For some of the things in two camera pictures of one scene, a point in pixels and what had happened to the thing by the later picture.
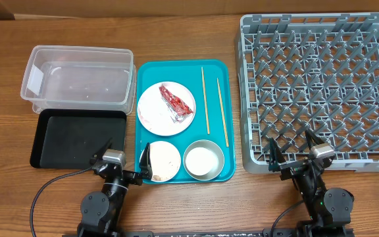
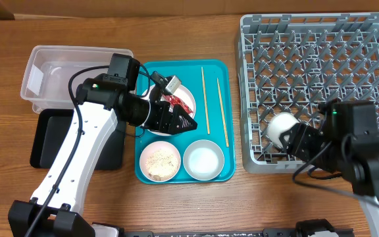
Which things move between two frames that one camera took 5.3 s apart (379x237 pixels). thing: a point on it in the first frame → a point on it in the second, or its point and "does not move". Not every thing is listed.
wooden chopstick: x=223 y=117 does not move
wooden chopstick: x=205 y=101 does not move
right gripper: x=277 y=159 → x=300 y=137
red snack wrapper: x=176 y=108 does not move
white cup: x=201 y=161 → x=279 y=122
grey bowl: x=214 y=147 does not move
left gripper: x=137 y=178 → x=174 y=123
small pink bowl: x=164 y=159 does not move
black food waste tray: x=68 y=138 does not move
